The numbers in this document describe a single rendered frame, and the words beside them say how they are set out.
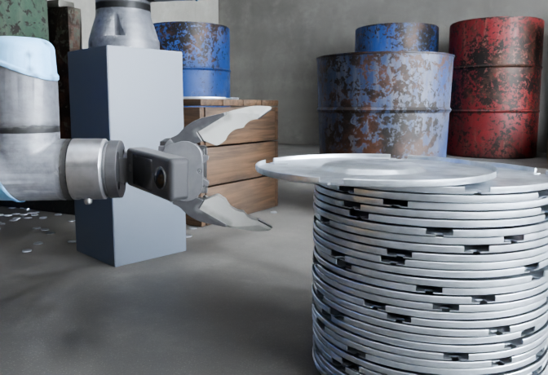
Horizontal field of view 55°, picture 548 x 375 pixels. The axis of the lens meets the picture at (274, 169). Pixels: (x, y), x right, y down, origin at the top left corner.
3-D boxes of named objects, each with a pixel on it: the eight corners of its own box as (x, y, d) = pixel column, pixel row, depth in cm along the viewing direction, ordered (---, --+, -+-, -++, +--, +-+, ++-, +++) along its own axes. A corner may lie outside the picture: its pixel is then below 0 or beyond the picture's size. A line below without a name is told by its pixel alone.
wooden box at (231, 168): (278, 205, 175) (278, 100, 171) (202, 227, 144) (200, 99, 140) (189, 194, 197) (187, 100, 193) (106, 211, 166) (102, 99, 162)
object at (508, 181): (491, 163, 81) (491, 157, 81) (620, 194, 53) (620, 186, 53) (304, 164, 80) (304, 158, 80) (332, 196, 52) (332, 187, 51)
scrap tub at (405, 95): (457, 204, 179) (463, 60, 173) (435, 230, 142) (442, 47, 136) (340, 195, 198) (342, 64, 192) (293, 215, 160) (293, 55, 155)
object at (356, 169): (504, 164, 72) (505, 158, 72) (485, 196, 46) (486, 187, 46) (309, 156, 85) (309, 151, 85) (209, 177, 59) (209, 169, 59)
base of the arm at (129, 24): (173, 51, 116) (172, 5, 115) (109, 46, 105) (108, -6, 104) (137, 55, 126) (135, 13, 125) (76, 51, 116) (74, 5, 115)
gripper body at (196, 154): (209, 135, 70) (118, 135, 69) (208, 139, 62) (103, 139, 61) (210, 191, 71) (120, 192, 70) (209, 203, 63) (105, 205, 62)
